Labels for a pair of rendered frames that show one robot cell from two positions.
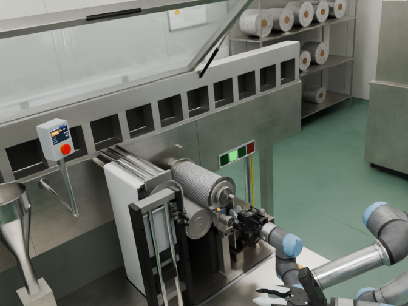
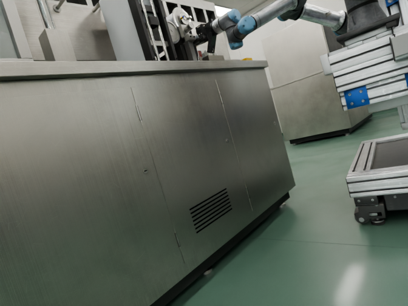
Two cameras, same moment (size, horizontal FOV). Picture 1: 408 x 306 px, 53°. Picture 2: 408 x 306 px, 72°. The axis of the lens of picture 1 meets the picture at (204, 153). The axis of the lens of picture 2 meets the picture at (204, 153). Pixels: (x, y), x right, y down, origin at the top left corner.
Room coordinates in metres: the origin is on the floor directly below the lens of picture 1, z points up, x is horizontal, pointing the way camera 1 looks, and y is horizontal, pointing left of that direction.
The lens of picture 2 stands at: (-0.27, 0.33, 0.60)
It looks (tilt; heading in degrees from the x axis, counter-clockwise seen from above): 4 degrees down; 350
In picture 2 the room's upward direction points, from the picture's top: 16 degrees counter-clockwise
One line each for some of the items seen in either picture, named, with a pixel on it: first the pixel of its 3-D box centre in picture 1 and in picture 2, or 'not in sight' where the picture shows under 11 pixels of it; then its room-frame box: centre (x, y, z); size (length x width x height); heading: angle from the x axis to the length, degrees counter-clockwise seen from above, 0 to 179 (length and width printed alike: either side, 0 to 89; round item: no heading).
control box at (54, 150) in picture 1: (57, 139); not in sight; (1.07, 0.40, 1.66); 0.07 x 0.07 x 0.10; 55
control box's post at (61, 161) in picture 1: (68, 186); not in sight; (1.07, 0.41, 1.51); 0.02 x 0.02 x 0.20
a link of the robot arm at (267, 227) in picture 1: (269, 233); (218, 26); (1.25, -0.21, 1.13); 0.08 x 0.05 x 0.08; 127
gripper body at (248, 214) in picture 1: (254, 223); (207, 31); (1.32, -0.17, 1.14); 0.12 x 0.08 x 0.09; 37
